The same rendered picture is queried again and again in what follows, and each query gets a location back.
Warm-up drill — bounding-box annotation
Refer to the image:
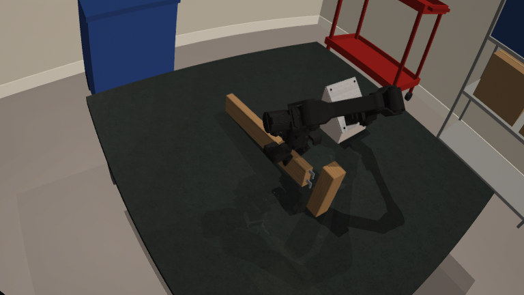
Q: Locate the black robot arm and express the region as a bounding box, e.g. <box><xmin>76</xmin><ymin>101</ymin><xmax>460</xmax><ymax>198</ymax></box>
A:
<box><xmin>263</xmin><ymin>85</ymin><xmax>405</xmax><ymax>142</ymax></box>

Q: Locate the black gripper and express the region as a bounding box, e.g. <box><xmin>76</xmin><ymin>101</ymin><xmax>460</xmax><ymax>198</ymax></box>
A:
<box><xmin>263</xmin><ymin>129</ymin><xmax>322</xmax><ymax>166</ymax></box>

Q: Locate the brown wooden post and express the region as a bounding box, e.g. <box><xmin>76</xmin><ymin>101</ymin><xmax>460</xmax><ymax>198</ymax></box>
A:
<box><xmin>306</xmin><ymin>161</ymin><xmax>346</xmax><ymax>217</ymax></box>

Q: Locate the wooden side rail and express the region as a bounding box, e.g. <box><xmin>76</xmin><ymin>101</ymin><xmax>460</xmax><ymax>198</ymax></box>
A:
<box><xmin>226</xmin><ymin>94</ymin><xmax>315</xmax><ymax>188</ymax></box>

